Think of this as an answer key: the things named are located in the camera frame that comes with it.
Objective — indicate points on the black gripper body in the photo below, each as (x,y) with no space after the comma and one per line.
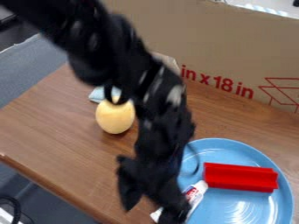
(157,173)

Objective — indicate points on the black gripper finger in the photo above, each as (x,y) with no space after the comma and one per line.
(130,190)
(175,215)

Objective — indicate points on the white toothpaste tube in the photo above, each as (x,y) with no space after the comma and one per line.
(194,193)

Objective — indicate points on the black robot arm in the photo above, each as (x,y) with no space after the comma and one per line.
(109,57)

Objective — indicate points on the blue plate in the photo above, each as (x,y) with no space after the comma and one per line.
(227,206)

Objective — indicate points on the light blue folded cloth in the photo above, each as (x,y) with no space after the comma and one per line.
(97,96)

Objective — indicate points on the red plastic block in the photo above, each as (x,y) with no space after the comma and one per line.
(240,177)

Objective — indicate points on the yellow lemon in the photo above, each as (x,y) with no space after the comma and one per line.
(115,118)

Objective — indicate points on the cardboard box with red print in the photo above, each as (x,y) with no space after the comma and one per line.
(237,49)

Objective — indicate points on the grey fabric partition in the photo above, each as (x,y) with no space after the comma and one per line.
(26,63)

